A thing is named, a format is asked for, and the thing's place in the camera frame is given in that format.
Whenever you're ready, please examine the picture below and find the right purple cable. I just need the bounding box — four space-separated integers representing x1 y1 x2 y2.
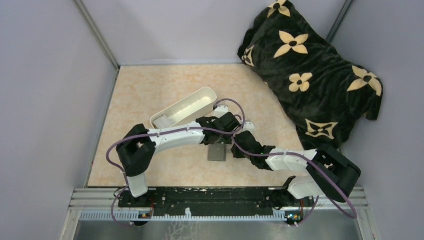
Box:
230 114 359 228

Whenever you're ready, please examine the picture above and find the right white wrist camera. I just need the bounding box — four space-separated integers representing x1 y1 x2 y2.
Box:
241 121 256 133

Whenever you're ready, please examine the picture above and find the aluminium frame rail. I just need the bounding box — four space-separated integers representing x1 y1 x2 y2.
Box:
69 187 369 222

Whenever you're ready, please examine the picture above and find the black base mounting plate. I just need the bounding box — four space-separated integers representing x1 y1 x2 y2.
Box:
118 187 314 217

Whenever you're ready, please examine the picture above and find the black floral blanket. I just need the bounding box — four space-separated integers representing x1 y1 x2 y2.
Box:
237 0 384 150

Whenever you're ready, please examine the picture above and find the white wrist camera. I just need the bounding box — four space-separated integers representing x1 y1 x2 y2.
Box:
241 121 256 133
212 105 229 118

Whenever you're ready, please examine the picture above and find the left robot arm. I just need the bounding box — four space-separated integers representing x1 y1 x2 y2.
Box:
115 112 242 207

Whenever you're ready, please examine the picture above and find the stack of white cards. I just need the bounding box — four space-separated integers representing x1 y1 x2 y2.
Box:
152 115 175 129

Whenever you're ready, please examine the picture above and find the white plastic tray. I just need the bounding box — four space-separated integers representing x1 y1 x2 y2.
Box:
150 87 218 129

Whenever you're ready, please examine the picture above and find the purple cable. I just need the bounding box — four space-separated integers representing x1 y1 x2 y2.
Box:
105 98 247 229
230 114 359 228

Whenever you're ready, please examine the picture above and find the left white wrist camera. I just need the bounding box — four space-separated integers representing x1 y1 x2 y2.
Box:
212 105 229 118

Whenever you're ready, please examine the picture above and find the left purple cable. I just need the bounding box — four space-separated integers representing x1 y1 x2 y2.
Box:
105 98 247 229

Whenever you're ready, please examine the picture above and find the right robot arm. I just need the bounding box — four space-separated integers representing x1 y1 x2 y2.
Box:
231 131 362 206

